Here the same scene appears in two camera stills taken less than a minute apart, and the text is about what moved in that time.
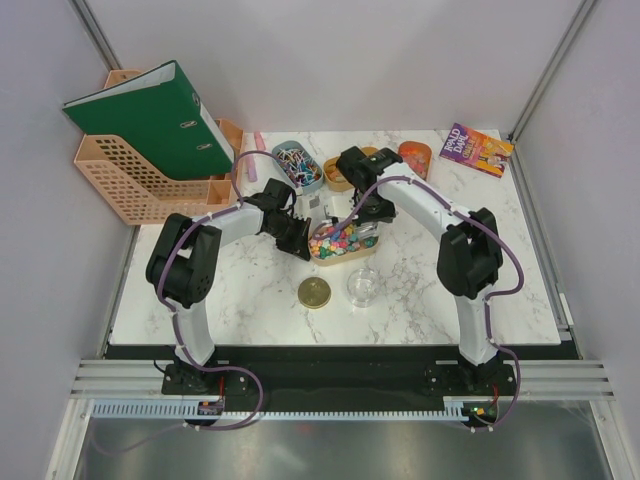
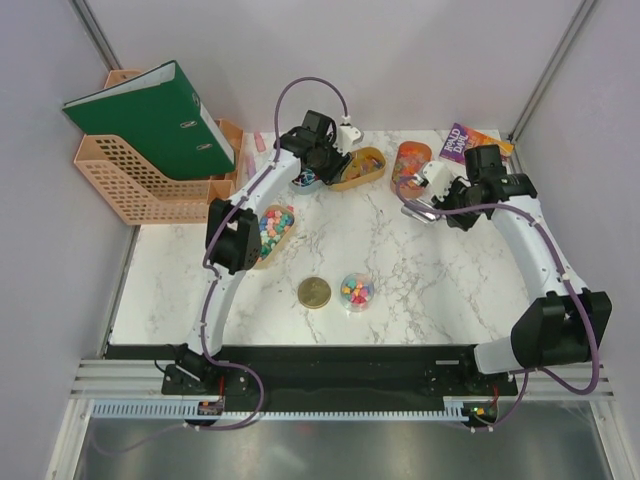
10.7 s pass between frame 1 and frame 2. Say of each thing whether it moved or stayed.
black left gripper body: moved
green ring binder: stayed
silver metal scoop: moved
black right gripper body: moved
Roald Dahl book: stayed
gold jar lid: stayed
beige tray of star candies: moved
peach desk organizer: stayed
